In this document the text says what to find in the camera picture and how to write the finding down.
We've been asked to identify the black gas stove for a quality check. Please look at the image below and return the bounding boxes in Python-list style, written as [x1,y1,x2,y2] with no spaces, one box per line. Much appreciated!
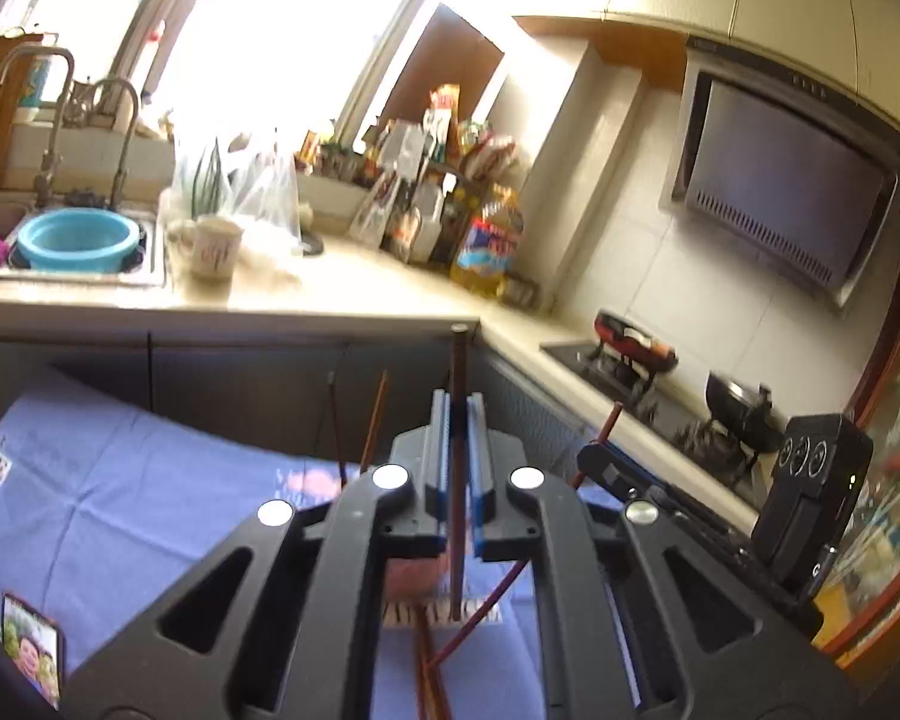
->
[540,337,788,511]

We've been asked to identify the grey base cabinets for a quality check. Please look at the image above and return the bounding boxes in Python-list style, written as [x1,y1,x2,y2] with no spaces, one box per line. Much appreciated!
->
[0,326,593,481]

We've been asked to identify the brown cardboard panel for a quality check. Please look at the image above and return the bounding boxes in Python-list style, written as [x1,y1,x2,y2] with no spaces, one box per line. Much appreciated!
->
[379,4,507,136]

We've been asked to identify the white enamel mug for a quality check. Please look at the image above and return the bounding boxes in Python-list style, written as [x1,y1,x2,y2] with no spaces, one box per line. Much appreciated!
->
[176,216,242,282]

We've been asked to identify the range hood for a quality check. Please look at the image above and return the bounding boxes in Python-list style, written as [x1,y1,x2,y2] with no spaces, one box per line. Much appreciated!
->
[660,34,900,308]

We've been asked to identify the dark brown chopstick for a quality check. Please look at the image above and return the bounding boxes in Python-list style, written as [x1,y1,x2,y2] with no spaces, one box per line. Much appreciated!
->
[450,322,472,620]

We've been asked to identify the cooking oil bottle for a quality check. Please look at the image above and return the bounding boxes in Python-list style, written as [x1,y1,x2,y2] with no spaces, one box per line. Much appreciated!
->
[450,184,526,297]

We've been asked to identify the green scallions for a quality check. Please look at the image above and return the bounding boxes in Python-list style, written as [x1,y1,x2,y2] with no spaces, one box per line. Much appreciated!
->
[191,139,226,215]

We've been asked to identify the pink perforated utensil holder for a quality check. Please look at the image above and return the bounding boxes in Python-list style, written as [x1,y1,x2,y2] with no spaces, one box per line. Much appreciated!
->
[385,555,500,627]

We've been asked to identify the wooden framed glass door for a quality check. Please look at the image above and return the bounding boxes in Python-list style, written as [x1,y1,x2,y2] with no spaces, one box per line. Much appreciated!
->
[810,262,900,683]

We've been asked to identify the wooden cutting board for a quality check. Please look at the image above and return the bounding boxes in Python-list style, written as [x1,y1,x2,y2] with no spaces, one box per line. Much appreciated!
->
[0,30,46,192]

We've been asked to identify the curved steel faucet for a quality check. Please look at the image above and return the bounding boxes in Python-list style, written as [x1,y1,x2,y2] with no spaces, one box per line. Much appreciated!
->
[90,77,142,209]

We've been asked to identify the cluster of seasoning packets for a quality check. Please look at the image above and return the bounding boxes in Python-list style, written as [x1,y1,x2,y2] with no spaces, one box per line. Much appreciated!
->
[296,82,530,271]

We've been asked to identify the stainless steel sink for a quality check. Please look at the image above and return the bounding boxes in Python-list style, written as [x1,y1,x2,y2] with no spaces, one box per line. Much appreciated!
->
[0,199,167,290]

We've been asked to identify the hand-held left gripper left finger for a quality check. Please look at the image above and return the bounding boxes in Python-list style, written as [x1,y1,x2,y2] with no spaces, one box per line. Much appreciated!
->
[64,388,451,720]

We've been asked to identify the bundle of chopsticks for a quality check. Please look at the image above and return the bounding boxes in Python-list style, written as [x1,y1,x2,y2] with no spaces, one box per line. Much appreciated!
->
[328,367,455,720]

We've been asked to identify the smartphone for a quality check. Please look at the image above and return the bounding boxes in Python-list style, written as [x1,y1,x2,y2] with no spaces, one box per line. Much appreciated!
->
[0,592,67,710]

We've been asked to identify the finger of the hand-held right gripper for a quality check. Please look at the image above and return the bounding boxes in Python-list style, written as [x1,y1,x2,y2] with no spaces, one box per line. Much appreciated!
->
[576,441,758,563]

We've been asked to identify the blue printed tablecloth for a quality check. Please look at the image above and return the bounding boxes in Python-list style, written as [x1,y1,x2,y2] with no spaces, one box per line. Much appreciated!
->
[0,367,593,720]

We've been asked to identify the black wok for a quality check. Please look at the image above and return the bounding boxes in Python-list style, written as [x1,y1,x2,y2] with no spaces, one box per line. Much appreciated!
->
[705,370,781,451]

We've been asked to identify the white bottle red cap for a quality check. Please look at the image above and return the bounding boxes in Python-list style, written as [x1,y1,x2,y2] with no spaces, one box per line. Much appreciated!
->
[139,19,166,102]

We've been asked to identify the red frying pan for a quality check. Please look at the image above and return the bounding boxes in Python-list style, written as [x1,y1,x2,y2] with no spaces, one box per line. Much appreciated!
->
[592,310,680,372]

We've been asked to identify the clear plastic bag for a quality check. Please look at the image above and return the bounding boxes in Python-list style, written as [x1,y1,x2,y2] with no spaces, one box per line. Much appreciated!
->
[161,127,305,271]

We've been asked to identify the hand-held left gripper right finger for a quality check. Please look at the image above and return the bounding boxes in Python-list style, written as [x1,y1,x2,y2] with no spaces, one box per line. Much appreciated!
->
[469,392,863,720]

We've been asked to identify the blue plastic basin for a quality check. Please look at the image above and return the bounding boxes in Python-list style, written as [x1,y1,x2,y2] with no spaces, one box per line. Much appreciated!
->
[16,208,142,275]

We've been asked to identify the angular steel faucet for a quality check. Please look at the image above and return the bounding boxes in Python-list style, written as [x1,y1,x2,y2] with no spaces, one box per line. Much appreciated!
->
[0,45,77,209]

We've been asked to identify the kitchen window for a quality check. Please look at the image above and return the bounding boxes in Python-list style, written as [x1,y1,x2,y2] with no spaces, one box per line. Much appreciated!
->
[0,0,511,158]

